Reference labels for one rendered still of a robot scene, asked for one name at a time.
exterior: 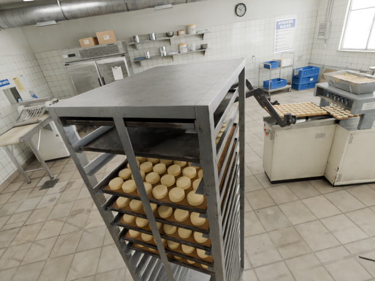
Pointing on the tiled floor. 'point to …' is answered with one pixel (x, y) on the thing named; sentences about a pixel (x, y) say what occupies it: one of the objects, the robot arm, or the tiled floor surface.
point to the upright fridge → (96, 64)
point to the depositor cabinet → (351, 156)
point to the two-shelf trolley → (279, 77)
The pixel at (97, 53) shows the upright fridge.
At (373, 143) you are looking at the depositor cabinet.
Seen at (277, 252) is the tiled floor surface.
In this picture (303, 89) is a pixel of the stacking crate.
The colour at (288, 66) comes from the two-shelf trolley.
